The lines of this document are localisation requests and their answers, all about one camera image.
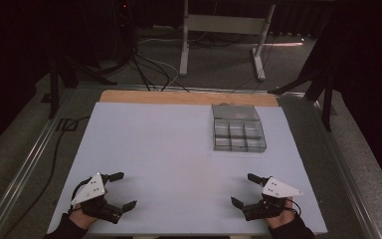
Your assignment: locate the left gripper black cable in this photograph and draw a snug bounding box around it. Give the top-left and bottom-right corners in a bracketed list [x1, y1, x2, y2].
[68, 178, 91, 214]

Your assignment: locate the aluminium floor rail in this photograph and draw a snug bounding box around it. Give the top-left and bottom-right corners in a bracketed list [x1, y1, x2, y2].
[306, 95, 382, 239]
[0, 87, 80, 239]

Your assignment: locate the white metal stand frame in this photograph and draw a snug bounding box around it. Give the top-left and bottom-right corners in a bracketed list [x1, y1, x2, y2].
[178, 0, 277, 82]

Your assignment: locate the dark equipment rack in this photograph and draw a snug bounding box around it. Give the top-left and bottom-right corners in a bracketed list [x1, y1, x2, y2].
[110, 0, 137, 61]

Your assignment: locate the black tripod stand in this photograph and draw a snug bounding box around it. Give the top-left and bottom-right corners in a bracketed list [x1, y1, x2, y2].
[47, 46, 118, 120]
[267, 19, 337, 132]

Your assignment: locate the bundle of black cables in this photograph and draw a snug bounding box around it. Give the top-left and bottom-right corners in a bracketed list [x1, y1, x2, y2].
[125, 31, 191, 93]

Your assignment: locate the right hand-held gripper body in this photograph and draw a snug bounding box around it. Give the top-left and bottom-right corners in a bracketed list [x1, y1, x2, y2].
[242, 176, 304, 222]

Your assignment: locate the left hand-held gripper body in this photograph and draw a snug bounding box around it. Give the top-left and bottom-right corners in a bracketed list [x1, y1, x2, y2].
[70, 171, 125, 225]

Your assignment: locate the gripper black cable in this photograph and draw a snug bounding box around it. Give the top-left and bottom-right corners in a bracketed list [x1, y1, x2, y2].
[284, 198, 302, 217]
[68, 178, 91, 214]

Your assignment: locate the clear plastic compartment box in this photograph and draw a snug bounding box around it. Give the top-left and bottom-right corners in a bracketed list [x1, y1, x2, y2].
[211, 104, 268, 154]

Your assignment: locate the white table cover sheet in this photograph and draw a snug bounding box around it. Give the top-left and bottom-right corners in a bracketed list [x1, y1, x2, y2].
[47, 101, 328, 235]

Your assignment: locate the person's right hand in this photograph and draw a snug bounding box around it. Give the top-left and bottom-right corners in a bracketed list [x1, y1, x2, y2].
[266, 196, 296, 230]

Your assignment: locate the white cable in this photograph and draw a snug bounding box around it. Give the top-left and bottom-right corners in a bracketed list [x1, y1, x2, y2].
[135, 37, 180, 92]

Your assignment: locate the person's left hand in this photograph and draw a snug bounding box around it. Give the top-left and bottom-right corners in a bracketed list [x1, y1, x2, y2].
[68, 204, 96, 231]

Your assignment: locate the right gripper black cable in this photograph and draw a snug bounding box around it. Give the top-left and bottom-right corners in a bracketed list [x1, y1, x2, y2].
[284, 198, 302, 217]

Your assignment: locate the black floor cable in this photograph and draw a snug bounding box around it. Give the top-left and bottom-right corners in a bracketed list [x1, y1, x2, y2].
[2, 115, 92, 239]

